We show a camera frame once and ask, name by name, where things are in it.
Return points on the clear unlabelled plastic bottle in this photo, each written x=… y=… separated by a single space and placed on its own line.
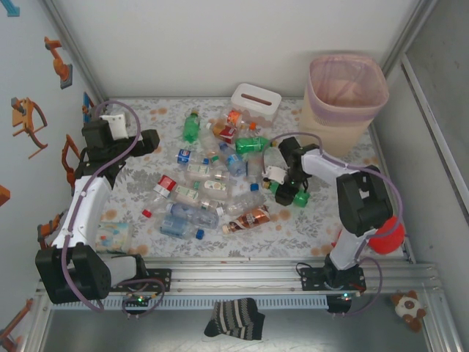
x=256 y=165

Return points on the dark green plastic bottle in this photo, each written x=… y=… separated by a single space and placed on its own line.
x=302 y=198

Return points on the green bottle green printed label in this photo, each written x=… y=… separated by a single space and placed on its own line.
x=251 y=144

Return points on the red label cola bottle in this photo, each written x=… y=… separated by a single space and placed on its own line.
x=165 y=183

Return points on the clear bottle green white label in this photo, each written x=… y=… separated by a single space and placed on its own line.
x=185 y=192
x=198 y=169

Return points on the blue cartoon label bottle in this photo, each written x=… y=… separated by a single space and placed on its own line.
x=234 y=163

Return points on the crushed clear plastic bottle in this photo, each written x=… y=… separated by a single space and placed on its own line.
x=209 y=141

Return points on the large clear ribbed bottle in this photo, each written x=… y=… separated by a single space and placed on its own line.
x=245 y=203

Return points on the brown label bottle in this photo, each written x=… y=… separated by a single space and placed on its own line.
x=251 y=219

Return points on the clear bottle with green cap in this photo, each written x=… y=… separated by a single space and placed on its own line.
x=216 y=159

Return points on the red bottle cap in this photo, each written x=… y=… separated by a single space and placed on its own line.
x=147 y=213

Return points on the orange label plastic bottle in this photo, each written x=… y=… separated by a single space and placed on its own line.
x=234 y=117

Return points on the clear bottle pale green label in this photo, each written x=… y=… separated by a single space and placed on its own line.
x=214 y=186

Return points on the blue tinted water bottle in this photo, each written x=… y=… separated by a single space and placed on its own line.
x=194 y=216

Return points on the clear bottle with white cap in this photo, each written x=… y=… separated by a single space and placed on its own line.
x=210 y=203

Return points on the blue label bottle blue cap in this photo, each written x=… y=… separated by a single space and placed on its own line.
x=174 y=227

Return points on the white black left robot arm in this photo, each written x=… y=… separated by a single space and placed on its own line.
x=84 y=205

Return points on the beige bin with pink bag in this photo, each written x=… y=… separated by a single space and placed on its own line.
x=329 y=128

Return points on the white tissue box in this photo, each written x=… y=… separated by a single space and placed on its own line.
x=264 y=110

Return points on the floral tablecloth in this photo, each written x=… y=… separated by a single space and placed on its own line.
x=256 y=234

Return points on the colourful tissue pack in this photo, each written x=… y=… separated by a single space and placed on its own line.
x=115 y=234

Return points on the red plush toy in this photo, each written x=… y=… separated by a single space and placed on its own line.
x=388 y=238

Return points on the orange claw machine sticker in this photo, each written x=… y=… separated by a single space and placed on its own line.
x=22 y=117

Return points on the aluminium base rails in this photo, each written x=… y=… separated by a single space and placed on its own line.
x=238 y=278

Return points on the black white striped sock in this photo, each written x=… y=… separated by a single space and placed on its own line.
x=234 y=319

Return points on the brown white plush toy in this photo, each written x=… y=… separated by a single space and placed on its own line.
x=406 y=304

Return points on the blue orange wall sticker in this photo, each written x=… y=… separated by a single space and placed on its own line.
x=87 y=104

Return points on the aluminium frame post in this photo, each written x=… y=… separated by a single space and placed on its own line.
x=73 y=51
x=406 y=33

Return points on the grey side panel frame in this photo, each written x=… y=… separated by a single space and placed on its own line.
x=432 y=121

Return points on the small orange wall sticker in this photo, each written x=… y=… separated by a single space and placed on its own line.
x=3 y=194

